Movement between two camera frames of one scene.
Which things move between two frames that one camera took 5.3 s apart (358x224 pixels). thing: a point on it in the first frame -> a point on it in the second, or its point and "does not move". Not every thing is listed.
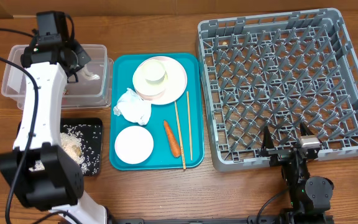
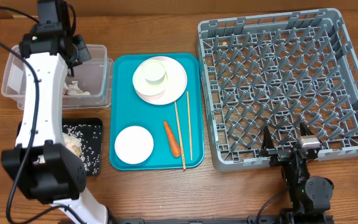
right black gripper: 279,156 does not move
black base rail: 287,219 does not move
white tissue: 133,108 -> 73,89
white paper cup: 155,71 does not move
